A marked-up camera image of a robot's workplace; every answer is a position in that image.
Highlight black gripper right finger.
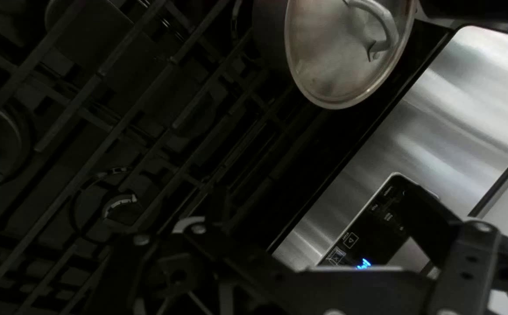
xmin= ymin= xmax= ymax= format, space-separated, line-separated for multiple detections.
xmin=405 ymin=181 xmax=508 ymax=315

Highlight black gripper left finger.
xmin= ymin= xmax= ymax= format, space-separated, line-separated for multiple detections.
xmin=94 ymin=225 xmax=299 ymax=315

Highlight steel pot with lid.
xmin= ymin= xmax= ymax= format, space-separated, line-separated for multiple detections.
xmin=252 ymin=0 xmax=417 ymax=111

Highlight stainless steel gas stove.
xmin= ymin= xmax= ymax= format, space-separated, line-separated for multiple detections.
xmin=0 ymin=0 xmax=508 ymax=315

